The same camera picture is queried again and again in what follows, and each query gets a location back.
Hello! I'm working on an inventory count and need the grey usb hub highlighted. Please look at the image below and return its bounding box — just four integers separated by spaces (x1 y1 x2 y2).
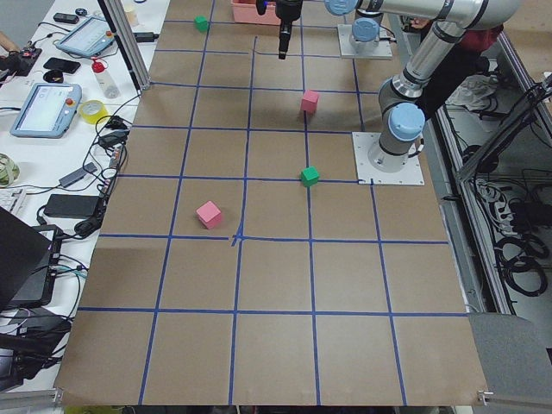
59 162 97 188

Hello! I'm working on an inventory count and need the black smartphone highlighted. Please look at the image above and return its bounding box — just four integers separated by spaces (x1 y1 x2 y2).
43 57 81 74

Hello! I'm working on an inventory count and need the pink cube far side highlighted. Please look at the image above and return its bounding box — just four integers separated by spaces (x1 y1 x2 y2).
196 200 223 229

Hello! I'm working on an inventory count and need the teach pendant near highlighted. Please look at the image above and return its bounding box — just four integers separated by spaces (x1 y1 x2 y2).
10 83 82 139

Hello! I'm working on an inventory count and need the pink cube near centre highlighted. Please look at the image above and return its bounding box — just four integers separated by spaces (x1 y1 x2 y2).
300 90 320 114

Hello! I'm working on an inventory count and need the green cube near tray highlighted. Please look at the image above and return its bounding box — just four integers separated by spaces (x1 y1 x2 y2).
194 16 210 33

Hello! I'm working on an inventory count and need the aluminium frame post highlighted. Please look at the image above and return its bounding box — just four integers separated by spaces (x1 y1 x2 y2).
97 0 151 91

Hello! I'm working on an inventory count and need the black power adapter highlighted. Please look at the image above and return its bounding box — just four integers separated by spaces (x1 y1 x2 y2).
134 32 160 43

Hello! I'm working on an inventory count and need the yellow tape roll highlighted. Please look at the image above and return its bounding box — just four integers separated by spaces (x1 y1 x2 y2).
78 100 109 124

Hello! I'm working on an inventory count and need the black power brick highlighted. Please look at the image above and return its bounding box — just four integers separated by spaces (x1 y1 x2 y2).
44 194 98 219

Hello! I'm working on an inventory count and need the teach pendant far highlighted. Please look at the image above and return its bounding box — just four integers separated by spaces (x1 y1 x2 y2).
55 16 115 58

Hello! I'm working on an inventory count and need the green cube near base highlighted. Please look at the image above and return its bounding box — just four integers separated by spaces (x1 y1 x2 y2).
300 166 320 187

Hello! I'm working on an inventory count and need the pink plastic tray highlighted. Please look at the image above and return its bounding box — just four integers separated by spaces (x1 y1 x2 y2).
230 0 279 26

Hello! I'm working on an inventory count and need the black laptop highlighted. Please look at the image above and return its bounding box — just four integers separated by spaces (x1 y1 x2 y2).
1 210 61 311

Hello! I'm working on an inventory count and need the teach pendant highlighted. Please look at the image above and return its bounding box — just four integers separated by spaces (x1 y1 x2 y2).
55 16 115 58
10 83 82 139

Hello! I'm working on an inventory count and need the red capped squeeze bottle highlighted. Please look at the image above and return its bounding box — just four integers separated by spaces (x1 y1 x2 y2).
91 58 120 99

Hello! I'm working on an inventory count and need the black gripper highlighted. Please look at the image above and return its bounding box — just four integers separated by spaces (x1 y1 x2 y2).
275 0 301 60

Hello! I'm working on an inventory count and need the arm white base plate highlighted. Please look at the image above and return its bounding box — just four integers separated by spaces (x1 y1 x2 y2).
337 24 392 60
352 132 424 185

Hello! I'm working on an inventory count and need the person in red shirt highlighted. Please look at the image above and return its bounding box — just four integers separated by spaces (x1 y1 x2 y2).
417 24 504 120

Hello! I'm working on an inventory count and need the pink cube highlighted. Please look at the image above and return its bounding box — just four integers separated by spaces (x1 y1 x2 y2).
300 90 320 114
196 200 223 229

